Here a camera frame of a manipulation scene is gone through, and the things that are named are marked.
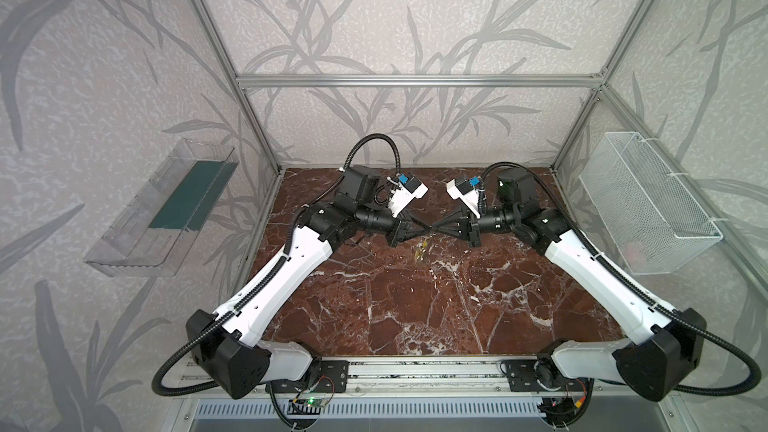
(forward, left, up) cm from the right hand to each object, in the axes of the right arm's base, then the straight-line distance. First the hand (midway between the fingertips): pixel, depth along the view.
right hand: (436, 219), depth 67 cm
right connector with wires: (-32, -35, -30) cm, 56 cm away
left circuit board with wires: (-31, +29, -31) cm, 52 cm away
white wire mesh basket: (-3, -45, +3) cm, 46 cm away
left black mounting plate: (-25, +25, -32) cm, 47 cm away
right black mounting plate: (-27, -22, -30) cm, 46 cm away
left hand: (-2, +1, +1) cm, 3 cm away
